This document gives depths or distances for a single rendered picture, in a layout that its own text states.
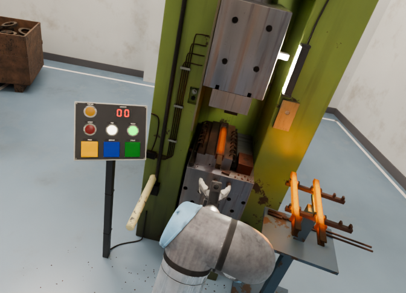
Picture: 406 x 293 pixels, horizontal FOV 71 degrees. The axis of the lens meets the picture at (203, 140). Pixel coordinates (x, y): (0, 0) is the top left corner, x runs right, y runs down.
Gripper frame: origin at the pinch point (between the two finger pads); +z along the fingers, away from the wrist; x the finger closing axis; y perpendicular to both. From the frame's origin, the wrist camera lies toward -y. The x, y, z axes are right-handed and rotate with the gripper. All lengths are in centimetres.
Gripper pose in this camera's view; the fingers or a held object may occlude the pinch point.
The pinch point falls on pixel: (215, 180)
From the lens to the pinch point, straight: 137.3
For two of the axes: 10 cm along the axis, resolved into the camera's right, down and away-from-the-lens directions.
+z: 1.3, -4.9, 8.6
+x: 9.7, 2.5, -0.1
